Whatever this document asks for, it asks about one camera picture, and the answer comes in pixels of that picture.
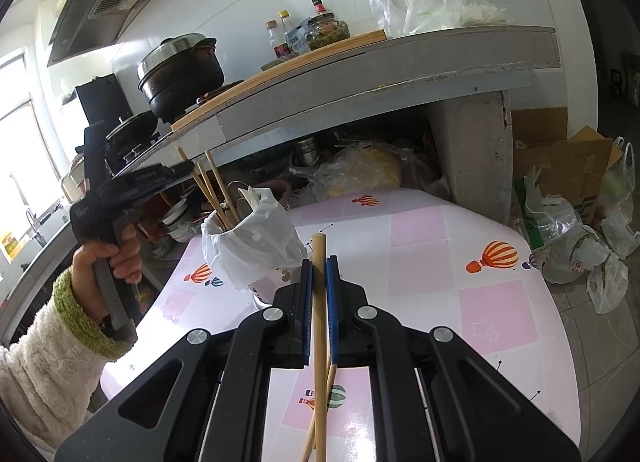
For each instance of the plain white plastic bag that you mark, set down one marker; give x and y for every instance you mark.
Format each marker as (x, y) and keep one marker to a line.
(607, 287)

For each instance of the grey plate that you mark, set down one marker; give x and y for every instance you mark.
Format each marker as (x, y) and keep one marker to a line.
(277, 63)

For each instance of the steel range hood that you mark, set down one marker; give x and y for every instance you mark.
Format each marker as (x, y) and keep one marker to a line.
(100, 7)

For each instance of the clear plastic bag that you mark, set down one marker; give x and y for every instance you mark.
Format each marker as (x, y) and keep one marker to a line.
(425, 182)

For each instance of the printed white plastic bag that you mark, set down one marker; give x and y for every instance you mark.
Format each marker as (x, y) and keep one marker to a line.
(565, 242)

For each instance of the bag of yellow food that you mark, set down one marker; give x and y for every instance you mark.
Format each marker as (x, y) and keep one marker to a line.
(370, 167)

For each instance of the large black pot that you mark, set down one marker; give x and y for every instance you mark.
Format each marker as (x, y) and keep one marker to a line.
(185, 87)

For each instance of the yellow detergent bottle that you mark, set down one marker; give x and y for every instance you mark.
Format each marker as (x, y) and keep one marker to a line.
(9, 244)

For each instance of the glass jar of pickles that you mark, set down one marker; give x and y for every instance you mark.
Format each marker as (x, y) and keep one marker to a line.
(327, 34)

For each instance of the white ceramic spoon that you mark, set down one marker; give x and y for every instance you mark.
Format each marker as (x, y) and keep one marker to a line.
(248, 197)

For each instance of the window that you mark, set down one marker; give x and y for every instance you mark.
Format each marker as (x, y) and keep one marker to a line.
(20, 142)

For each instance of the gas stove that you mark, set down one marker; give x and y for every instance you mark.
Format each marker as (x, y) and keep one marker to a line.
(145, 147)

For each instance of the white plastic liner bag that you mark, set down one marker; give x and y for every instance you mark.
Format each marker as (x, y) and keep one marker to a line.
(260, 237)

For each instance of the translucent crumpled plastic bag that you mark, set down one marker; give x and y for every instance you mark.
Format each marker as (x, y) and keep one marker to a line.
(450, 7)

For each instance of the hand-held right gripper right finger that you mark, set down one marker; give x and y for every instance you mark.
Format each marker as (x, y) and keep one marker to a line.
(332, 312)

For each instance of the pink balloon print tablecloth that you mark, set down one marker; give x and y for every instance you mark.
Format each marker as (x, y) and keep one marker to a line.
(425, 302)

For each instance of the steel utensil holder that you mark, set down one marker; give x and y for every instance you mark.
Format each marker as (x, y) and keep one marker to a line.
(262, 287)

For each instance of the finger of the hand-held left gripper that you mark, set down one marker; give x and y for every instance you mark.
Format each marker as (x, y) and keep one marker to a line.
(172, 173)

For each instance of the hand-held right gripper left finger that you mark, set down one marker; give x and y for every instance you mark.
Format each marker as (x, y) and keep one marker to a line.
(308, 312)

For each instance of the cardboard box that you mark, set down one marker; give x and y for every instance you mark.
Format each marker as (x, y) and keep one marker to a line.
(560, 162)

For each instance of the stack of white bowls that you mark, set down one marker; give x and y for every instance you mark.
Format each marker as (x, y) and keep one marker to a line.
(177, 222)

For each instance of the pink plastic basin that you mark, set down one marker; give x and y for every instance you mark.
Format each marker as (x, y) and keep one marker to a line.
(280, 187)

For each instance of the metal faucet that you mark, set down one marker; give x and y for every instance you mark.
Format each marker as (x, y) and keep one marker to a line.
(31, 217)

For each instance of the long wooden board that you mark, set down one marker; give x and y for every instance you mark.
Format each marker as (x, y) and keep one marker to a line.
(260, 79)

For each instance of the concrete kitchen counter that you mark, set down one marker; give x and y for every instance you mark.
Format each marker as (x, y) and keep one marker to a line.
(375, 77)

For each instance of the steel pot lid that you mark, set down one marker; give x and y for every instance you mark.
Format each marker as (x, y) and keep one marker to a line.
(172, 54)

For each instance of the person's left forearm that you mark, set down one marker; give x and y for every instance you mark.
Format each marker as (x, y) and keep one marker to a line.
(40, 372)

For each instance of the person's left hand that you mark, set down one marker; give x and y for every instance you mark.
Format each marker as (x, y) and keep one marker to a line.
(130, 262)

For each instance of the clear bottle with yellow cap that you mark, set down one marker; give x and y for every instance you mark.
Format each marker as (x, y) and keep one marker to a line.
(285, 27)

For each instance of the black wok with lid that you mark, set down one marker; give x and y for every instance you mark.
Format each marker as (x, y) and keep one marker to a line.
(135, 124)

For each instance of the stack of steel bowls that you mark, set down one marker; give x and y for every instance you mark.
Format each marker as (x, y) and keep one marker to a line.
(305, 152)

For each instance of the black rectangular panel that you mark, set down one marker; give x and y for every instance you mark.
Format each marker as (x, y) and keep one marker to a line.
(100, 97)

